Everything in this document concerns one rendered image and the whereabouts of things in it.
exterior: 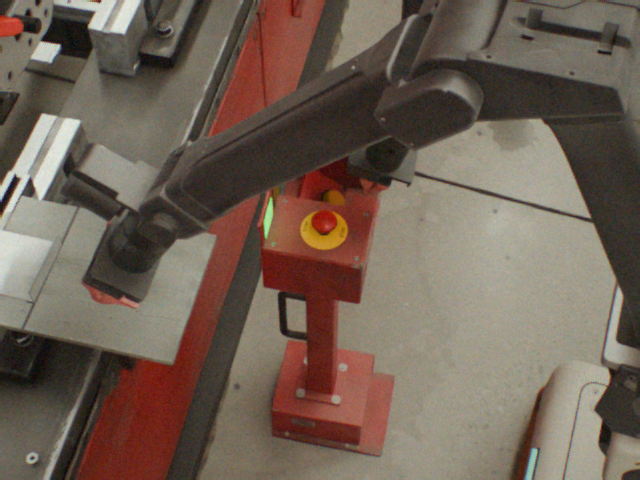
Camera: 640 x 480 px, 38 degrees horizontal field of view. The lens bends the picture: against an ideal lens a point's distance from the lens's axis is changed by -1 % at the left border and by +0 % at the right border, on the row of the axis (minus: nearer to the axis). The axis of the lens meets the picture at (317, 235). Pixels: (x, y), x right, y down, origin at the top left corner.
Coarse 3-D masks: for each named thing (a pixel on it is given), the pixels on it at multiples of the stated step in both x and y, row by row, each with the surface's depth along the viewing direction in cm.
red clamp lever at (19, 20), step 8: (0, 16) 95; (16, 16) 99; (24, 16) 99; (0, 24) 92; (8, 24) 93; (16, 24) 95; (24, 24) 98; (32, 24) 98; (40, 24) 99; (0, 32) 92; (8, 32) 94; (16, 32) 95; (32, 32) 99
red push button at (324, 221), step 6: (324, 210) 140; (318, 216) 140; (324, 216) 139; (330, 216) 140; (312, 222) 139; (318, 222) 139; (324, 222) 139; (330, 222) 139; (336, 222) 139; (318, 228) 139; (324, 228) 138; (330, 228) 139; (324, 234) 141
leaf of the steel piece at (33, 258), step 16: (0, 240) 114; (16, 240) 114; (32, 240) 114; (0, 256) 113; (16, 256) 113; (32, 256) 113; (48, 256) 111; (0, 272) 112; (16, 272) 112; (32, 272) 112; (48, 272) 112; (0, 288) 110; (16, 288) 110; (32, 288) 108
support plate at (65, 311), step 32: (32, 224) 116; (64, 224) 116; (96, 224) 116; (64, 256) 113; (192, 256) 113; (64, 288) 111; (160, 288) 111; (192, 288) 111; (0, 320) 108; (32, 320) 108; (64, 320) 108; (96, 320) 108; (128, 320) 108; (160, 320) 108; (128, 352) 106; (160, 352) 106
